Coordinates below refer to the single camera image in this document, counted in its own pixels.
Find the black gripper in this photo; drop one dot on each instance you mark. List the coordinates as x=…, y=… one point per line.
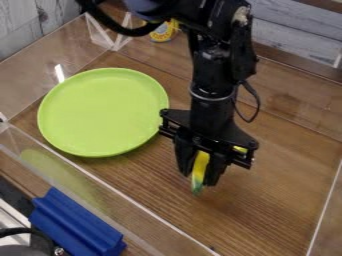
x=206, y=128

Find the yellow toy banana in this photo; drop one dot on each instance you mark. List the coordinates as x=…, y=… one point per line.
x=198, y=172

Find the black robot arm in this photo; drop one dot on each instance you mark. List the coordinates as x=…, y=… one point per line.
x=219, y=27

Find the green round plate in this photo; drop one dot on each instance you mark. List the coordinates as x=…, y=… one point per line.
x=102, y=112

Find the blue plastic block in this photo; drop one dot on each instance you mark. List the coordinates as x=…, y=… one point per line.
x=82, y=233

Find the yellow labelled tin can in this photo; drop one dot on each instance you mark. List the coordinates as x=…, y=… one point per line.
x=165, y=32

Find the clear acrylic front wall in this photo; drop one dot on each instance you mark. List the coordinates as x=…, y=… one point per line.
x=37, y=168

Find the clear acrylic triangle bracket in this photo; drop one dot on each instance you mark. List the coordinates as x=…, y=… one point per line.
x=104, y=37

